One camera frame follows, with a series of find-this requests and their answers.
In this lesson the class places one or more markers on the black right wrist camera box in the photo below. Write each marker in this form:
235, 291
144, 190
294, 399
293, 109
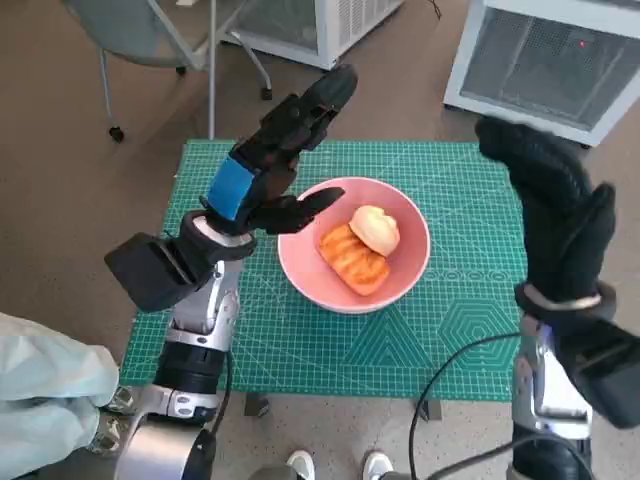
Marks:
615, 385

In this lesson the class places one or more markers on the green cutting mat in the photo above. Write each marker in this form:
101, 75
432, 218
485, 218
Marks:
350, 160

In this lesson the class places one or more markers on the grey table leg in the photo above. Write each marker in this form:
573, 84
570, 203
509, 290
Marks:
257, 404
428, 411

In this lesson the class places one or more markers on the pink bowl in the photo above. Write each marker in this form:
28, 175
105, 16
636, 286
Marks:
310, 270

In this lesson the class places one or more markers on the round toy bread bun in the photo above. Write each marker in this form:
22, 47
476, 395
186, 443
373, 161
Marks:
375, 230

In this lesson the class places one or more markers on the white mesh cabinet, red light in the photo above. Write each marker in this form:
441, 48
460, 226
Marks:
530, 65

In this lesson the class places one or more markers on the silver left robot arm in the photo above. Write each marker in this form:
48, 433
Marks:
200, 310

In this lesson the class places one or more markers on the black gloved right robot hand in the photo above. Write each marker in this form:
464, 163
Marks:
560, 225

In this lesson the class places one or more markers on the white shoe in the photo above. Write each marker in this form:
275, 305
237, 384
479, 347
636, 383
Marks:
378, 465
301, 465

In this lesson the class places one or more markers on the black left robot hand, blue tape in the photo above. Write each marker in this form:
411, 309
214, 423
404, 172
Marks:
270, 145

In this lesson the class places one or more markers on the long striped toy bread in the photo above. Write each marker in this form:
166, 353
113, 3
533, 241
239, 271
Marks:
360, 270

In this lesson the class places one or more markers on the white metal pole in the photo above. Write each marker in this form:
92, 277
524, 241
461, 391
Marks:
212, 75

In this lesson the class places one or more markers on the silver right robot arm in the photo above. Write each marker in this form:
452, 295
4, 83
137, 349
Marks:
545, 380

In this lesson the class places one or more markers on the grey wheeled chair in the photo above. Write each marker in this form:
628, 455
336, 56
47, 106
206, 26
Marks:
140, 30

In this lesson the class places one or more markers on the white louvred mesh cabinet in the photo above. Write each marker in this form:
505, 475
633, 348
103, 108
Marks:
350, 20

